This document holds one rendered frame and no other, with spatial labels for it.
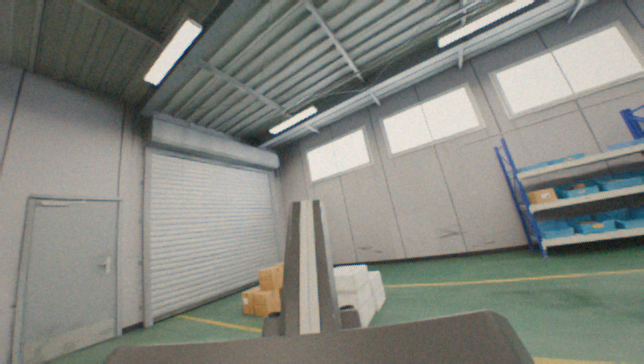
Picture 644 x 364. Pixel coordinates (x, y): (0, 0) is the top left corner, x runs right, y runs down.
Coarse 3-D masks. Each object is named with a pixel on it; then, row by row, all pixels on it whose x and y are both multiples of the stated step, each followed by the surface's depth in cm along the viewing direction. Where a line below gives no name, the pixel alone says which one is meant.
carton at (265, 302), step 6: (258, 294) 288; (264, 294) 281; (270, 294) 285; (276, 294) 293; (258, 300) 287; (264, 300) 280; (270, 300) 282; (276, 300) 290; (258, 306) 285; (264, 306) 279; (270, 306) 279; (276, 306) 287; (258, 312) 284; (264, 312) 278; (270, 312) 276
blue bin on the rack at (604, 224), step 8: (584, 216) 293; (592, 216) 285; (600, 216) 269; (568, 224) 292; (576, 224) 271; (592, 224) 257; (600, 224) 254; (608, 224) 250; (576, 232) 278; (584, 232) 262; (592, 232) 257; (600, 232) 254
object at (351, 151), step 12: (360, 132) 537; (324, 144) 595; (336, 144) 573; (348, 144) 552; (360, 144) 534; (312, 156) 613; (324, 156) 590; (336, 156) 569; (348, 156) 549; (360, 156) 530; (312, 168) 609; (324, 168) 586; (336, 168) 564; (348, 168) 545; (312, 180) 605
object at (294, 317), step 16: (304, 208) 10; (288, 224) 9; (304, 224) 9; (288, 240) 8; (304, 240) 8; (288, 256) 8; (304, 256) 7; (288, 272) 7; (304, 272) 7; (288, 288) 6; (304, 288) 6; (288, 304) 6; (304, 304) 6; (272, 320) 6; (288, 320) 6; (304, 320) 6; (272, 336) 6
